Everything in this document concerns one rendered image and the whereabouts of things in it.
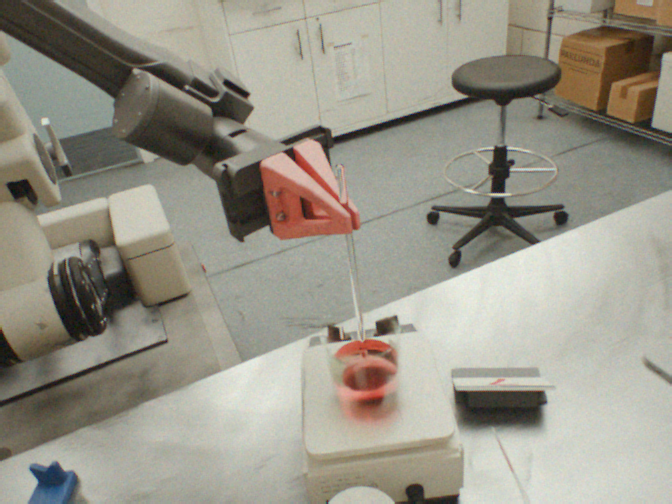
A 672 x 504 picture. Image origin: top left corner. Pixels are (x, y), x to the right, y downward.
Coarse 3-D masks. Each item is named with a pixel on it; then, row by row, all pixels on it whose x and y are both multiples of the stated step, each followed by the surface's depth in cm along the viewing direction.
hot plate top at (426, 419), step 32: (320, 352) 50; (416, 352) 48; (320, 384) 47; (416, 384) 45; (320, 416) 44; (416, 416) 43; (448, 416) 42; (320, 448) 41; (352, 448) 41; (384, 448) 41
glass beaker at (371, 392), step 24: (336, 312) 42; (384, 312) 42; (336, 336) 43; (384, 336) 44; (336, 360) 38; (384, 360) 39; (336, 384) 41; (360, 384) 39; (384, 384) 40; (336, 408) 44; (360, 408) 41; (384, 408) 41
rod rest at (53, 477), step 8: (32, 464) 50; (40, 464) 50; (56, 464) 50; (32, 472) 50; (40, 472) 50; (48, 472) 50; (56, 472) 50; (64, 472) 51; (72, 472) 52; (40, 480) 51; (48, 480) 51; (56, 480) 51; (64, 480) 51; (72, 480) 51; (40, 488) 51; (48, 488) 51; (56, 488) 51; (64, 488) 50; (72, 488) 51; (32, 496) 50; (40, 496) 50; (48, 496) 50; (56, 496) 50; (64, 496) 50
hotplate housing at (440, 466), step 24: (456, 432) 44; (360, 456) 42; (384, 456) 42; (408, 456) 42; (432, 456) 42; (456, 456) 42; (312, 480) 42; (336, 480) 42; (360, 480) 43; (384, 480) 43; (408, 480) 43; (432, 480) 43; (456, 480) 44
